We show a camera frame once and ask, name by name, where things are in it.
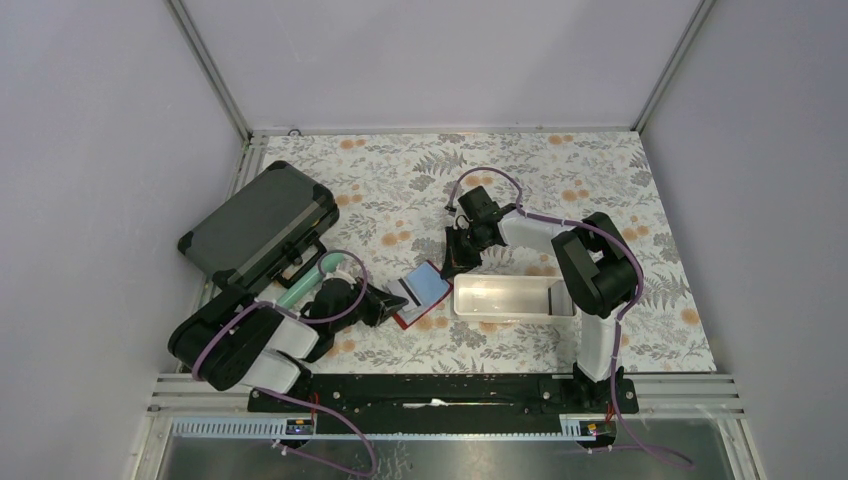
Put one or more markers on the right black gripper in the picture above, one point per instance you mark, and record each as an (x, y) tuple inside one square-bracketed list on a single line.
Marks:
[(456, 262)]

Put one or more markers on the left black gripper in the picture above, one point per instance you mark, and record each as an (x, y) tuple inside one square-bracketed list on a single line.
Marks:
[(375, 298)]

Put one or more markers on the white plastic tray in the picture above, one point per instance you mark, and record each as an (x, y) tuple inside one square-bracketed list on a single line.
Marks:
[(507, 299)]

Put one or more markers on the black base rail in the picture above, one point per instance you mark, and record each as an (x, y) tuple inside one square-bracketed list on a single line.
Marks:
[(439, 407)]

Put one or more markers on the mint green tube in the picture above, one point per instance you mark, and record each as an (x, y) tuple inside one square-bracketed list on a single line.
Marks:
[(327, 263)]

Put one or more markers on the black hard case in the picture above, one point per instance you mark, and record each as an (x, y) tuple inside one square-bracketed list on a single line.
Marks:
[(263, 229)]

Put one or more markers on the red card holder wallet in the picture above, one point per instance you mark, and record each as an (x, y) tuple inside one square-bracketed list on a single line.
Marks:
[(437, 290)]

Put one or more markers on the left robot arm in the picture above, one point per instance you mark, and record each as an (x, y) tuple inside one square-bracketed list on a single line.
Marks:
[(237, 340)]

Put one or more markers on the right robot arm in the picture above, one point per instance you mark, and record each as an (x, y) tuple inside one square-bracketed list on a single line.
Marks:
[(601, 274)]

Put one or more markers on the floral table mat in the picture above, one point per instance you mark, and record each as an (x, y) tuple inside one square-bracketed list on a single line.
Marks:
[(392, 191)]

